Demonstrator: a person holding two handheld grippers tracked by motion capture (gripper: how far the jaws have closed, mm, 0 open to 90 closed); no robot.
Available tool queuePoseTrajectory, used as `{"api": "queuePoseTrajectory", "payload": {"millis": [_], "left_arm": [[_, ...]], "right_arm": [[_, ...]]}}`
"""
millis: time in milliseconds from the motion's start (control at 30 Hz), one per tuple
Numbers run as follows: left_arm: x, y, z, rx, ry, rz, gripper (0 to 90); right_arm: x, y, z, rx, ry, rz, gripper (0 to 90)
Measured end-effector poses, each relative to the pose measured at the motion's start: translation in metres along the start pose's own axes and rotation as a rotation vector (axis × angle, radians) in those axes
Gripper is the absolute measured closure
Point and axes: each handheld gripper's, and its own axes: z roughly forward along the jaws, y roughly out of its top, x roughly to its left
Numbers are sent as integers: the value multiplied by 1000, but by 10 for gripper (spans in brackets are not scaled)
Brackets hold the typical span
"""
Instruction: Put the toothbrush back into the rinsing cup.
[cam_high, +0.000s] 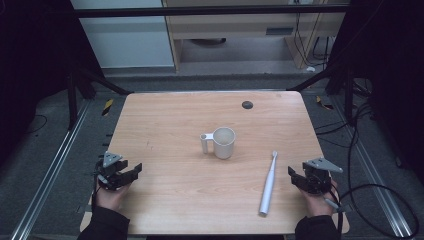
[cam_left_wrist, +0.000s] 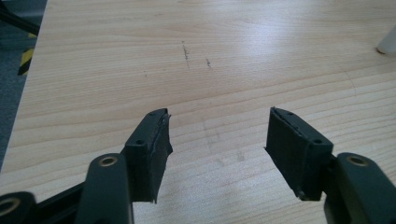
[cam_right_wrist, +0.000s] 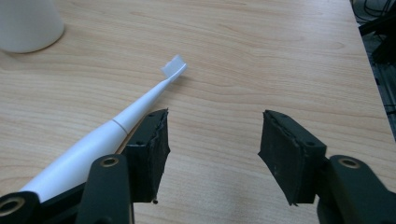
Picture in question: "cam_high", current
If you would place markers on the dark round table grommet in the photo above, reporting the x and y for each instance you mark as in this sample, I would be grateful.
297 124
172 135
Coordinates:
247 105

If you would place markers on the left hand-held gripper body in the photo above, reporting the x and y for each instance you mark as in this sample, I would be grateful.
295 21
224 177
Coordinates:
110 166

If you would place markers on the yellow black striped tape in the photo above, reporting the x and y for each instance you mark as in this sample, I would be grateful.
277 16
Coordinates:
324 104
107 107

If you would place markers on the aluminium floor rail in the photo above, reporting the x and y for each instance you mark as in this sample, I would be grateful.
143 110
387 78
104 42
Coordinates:
373 170
50 173

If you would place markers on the white cabinet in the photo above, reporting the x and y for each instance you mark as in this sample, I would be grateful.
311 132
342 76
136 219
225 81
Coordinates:
126 40

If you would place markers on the person's right hand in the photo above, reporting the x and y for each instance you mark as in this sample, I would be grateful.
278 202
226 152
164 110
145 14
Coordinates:
316 204

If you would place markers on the black curtain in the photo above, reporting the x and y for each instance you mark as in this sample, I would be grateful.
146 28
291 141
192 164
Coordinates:
33 66
393 66

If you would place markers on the black metal stand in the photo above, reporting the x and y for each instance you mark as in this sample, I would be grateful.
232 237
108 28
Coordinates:
72 100
348 96

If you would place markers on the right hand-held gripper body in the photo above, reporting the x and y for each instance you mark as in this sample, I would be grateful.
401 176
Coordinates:
317 176

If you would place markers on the black horizontal bar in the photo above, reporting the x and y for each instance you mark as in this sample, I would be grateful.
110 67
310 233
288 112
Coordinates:
200 11

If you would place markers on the small white floor object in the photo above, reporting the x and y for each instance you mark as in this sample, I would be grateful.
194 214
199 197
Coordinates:
310 69

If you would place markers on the person's left hand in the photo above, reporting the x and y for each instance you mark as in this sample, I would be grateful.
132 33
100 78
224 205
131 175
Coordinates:
111 197

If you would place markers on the light wooden desk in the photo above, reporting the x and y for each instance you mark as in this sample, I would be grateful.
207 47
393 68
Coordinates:
233 26

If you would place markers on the white electric toothbrush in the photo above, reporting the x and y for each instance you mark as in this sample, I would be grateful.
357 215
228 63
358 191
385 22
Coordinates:
268 186

